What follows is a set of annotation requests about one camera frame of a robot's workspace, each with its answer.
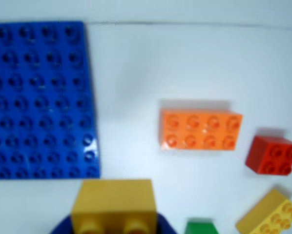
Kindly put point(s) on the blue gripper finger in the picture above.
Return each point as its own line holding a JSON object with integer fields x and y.
{"x": 164, "y": 225}
{"x": 63, "y": 226}

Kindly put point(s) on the yellow 2x2 block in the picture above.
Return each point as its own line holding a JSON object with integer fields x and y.
{"x": 114, "y": 200}

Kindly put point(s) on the green block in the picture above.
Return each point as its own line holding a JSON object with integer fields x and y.
{"x": 201, "y": 226}

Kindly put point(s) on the orange 2x4 block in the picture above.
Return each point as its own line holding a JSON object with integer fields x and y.
{"x": 199, "y": 130}

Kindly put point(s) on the light yellow 2x4 block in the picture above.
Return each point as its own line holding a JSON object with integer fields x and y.
{"x": 268, "y": 214}

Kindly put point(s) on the red 2x2 block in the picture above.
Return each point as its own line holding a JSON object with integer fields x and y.
{"x": 270, "y": 153}

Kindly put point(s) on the blue 8x8 studded baseplate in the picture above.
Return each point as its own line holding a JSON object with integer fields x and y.
{"x": 38, "y": 97}

